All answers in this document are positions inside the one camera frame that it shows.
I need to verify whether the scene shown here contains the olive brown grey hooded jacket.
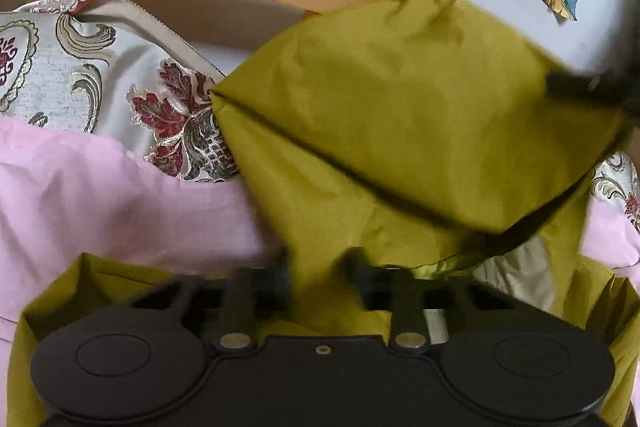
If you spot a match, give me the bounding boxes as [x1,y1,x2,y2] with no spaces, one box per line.
[1,0,639,426]

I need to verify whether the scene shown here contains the floral patterned pillow right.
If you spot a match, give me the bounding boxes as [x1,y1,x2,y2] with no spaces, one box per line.
[589,150,639,232]

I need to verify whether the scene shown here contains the floral patterned pillow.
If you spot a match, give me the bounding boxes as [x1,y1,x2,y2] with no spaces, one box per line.
[589,150,639,232]
[1,0,239,182]

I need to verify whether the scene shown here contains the pink bed sheet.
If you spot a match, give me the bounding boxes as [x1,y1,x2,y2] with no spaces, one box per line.
[1,117,280,363]

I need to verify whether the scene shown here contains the floral patterned pillow left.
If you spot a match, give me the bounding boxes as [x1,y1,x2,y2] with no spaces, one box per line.
[1,0,239,182]

